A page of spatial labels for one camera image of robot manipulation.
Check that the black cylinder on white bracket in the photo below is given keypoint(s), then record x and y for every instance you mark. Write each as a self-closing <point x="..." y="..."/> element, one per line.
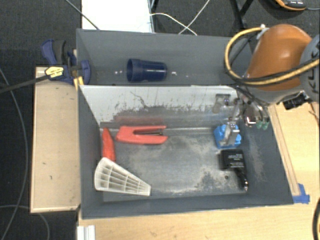
<point x="296" y="102"/>

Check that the black power adapter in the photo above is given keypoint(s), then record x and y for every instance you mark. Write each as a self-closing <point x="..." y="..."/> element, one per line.
<point x="232" y="159"/>

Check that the red-orange U-shaped plastic piece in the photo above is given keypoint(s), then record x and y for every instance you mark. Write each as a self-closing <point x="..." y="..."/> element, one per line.
<point x="127" y="135"/>

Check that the grey metal bin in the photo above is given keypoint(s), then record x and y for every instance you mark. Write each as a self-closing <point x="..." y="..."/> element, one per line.
<point x="175" y="164"/>

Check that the red-orange toy carrot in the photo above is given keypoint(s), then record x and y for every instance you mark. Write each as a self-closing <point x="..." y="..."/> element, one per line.
<point x="108" y="146"/>

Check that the blue plastic block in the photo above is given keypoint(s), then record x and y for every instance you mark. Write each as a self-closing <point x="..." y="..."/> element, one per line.
<point x="218" y="136"/>

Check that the dark blue cup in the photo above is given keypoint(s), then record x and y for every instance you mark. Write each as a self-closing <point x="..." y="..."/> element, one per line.
<point x="147" y="71"/>

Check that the pale wood board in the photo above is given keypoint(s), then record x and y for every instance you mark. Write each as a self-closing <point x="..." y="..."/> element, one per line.
<point x="55" y="144"/>

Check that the white ribbed plastic wedge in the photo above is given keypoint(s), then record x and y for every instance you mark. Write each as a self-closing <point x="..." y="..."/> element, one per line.
<point x="117" y="179"/>

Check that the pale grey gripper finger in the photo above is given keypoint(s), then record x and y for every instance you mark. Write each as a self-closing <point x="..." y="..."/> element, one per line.
<point x="230" y="135"/>
<point x="218" y="107"/>

